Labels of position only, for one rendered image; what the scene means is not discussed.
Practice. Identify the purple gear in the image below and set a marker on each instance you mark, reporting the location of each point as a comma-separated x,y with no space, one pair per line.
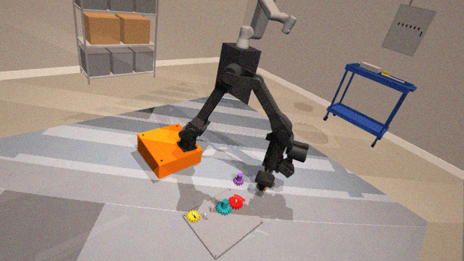
238,180

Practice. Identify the cyan gear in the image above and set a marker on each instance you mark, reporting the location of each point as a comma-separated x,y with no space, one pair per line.
223,207

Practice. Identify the red gear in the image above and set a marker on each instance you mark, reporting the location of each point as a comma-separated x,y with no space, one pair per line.
235,205

